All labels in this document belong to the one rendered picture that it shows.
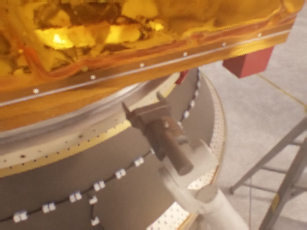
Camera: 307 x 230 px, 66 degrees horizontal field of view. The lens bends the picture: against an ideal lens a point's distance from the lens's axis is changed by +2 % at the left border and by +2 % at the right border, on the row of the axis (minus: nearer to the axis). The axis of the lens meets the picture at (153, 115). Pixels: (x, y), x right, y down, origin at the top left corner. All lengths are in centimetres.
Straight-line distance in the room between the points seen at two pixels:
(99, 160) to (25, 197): 24
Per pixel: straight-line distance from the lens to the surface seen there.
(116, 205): 92
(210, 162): 50
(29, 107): 75
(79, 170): 83
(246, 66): 110
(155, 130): 55
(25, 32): 61
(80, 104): 73
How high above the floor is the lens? 220
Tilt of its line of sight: 43 degrees down
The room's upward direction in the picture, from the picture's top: 1 degrees counter-clockwise
